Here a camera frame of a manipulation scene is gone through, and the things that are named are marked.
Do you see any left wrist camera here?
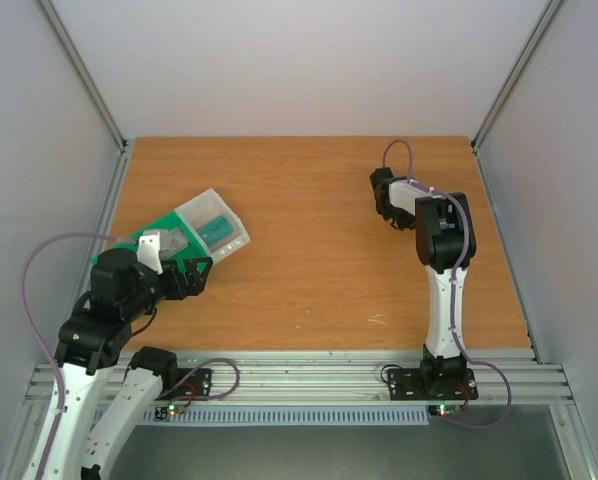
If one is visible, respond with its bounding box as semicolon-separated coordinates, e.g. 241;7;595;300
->
137;229;163;275

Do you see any green plastic tray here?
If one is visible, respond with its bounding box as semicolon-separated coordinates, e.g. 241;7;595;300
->
91;211;214;284

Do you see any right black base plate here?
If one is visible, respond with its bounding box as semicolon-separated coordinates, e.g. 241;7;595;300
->
379;364;479;401

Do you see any teal card in bin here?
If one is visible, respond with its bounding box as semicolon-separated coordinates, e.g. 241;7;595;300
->
198;215;234;247

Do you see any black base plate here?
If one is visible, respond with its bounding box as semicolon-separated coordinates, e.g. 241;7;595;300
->
379;364;479;401
158;368;213;401

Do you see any grey slotted cable duct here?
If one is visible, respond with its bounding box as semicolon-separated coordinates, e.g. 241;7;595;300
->
137;404;429;428

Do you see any white translucent plastic bin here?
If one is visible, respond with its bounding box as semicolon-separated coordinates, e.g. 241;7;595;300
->
174;188;251;263

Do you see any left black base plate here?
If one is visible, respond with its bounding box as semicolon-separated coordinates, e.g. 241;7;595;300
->
158;368;213;401

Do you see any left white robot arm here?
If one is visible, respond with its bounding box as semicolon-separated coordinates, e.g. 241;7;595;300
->
23;248;213;479

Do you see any grey card in tray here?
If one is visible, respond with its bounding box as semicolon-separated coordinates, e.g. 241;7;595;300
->
159;228;189;260

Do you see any aluminium front rail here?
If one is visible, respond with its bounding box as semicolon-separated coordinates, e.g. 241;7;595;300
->
24;349;575;405

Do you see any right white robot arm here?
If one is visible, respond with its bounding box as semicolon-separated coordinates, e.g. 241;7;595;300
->
369;167;476;398

